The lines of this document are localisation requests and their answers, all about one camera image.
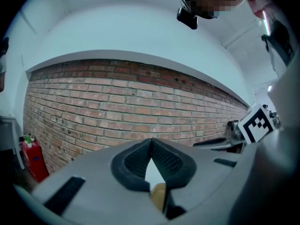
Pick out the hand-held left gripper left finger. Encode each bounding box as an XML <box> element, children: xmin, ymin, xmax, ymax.
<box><xmin>31</xmin><ymin>138</ymin><xmax>162</xmax><ymax>225</ymax></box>

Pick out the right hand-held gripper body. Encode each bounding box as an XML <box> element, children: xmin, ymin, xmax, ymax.
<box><xmin>228</xmin><ymin>103</ymin><xmax>277</xmax><ymax>144</ymax></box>

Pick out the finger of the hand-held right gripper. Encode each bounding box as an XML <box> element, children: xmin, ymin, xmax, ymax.
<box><xmin>192</xmin><ymin>137</ymin><xmax>245</xmax><ymax>151</ymax></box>

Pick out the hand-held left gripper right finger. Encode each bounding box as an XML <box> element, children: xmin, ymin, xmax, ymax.
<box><xmin>152</xmin><ymin>138</ymin><xmax>244</xmax><ymax>221</ymax></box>

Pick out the yellow rectangular tray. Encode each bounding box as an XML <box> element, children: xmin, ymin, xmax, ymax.
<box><xmin>150</xmin><ymin>183</ymin><xmax>167</xmax><ymax>213</ymax></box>

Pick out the white table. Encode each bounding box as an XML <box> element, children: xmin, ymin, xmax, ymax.
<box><xmin>144</xmin><ymin>158</ymin><xmax>166</xmax><ymax>185</ymax></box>

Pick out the red box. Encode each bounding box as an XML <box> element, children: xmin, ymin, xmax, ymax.
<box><xmin>20</xmin><ymin>139</ymin><xmax>50</xmax><ymax>183</ymax></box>

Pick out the small potted green plant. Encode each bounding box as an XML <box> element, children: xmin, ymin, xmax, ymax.
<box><xmin>20</xmin><ymin>134</ymin><xmax>36</xmax><ymax>147</ymax></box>

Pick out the person's pink top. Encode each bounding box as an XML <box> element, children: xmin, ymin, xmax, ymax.
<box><xmin>246</xmin><ymin>0</ymin><xmax>300</xmax><ymax>79</ymax></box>

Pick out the person's head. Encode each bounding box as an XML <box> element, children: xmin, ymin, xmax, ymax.
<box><xmin>180</xmin><ymin>0</ymin><xmax>247</xmax><ymax>20</ymax></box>

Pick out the black strap harness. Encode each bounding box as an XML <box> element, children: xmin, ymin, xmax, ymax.
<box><xmin>261</xmin><ymin>20</ymin><xmax>295</xmax><ymax>67</ymax></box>

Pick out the black head-mounted camera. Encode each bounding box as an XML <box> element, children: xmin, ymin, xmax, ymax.
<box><xmin>177</xmin><ymin>7</ymin><xmax>199</xmax><ymax>30</ymax></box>

